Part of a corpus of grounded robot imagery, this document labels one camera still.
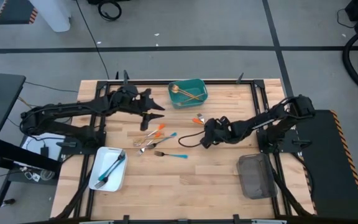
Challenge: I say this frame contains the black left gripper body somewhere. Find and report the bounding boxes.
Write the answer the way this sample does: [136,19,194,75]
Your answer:
[114,84,150,131]

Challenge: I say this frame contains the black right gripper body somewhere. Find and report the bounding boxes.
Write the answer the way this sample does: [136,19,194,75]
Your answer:
[200,116,231,149]

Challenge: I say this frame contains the teal plastic bin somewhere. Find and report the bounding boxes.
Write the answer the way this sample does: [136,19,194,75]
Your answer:
[168,78,209,110]

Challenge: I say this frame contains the white plastic bin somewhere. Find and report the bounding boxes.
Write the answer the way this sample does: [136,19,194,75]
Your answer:
[88,146,129,192]

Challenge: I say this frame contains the white sheet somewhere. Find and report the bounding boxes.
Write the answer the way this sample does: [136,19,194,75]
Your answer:
[21,133,67,162]

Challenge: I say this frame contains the large black hazard-striped mat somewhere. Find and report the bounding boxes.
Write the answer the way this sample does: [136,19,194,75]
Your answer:
[291,108,358,221]

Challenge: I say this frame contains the black support beam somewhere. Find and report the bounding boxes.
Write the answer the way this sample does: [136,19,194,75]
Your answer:
[0,138,62,175]

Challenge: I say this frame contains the clear safety glasses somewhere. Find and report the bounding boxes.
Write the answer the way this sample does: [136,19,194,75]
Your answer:
[23,169,56,183]

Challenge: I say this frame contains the small black hazard-striped mat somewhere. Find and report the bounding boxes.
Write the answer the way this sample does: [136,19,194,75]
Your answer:
[0,0,39,26]

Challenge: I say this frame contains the black aluminium table frame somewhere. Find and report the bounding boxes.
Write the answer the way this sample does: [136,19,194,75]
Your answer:
[73,79,291,220]

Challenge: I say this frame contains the black looped gripper cable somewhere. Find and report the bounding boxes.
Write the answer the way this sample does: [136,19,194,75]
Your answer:
[178,130,206,149]

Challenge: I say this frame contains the long black floor cable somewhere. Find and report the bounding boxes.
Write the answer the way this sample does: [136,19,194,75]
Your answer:
[74,0,111,80]

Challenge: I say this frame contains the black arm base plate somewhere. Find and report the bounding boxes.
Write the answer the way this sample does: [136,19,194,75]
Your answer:
[255,129,313,154]
[56,140,107,156]

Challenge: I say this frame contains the thin black floor cable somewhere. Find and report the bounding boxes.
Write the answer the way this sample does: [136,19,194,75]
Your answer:
[24,80,80,93]

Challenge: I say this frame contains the black coiled cable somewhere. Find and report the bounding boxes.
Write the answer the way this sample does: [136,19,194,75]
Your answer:
[97,0,123,22]

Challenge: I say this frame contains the black cable bundle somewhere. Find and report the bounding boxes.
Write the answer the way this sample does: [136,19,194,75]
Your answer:
[270,167,312,218]
[54,155,94,219]

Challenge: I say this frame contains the yellow floor cable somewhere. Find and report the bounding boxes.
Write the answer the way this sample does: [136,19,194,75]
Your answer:
[17,96,35,110]

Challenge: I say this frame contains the white cylindrical post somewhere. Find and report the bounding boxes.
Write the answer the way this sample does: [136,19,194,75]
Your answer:
[29,0,73,33]

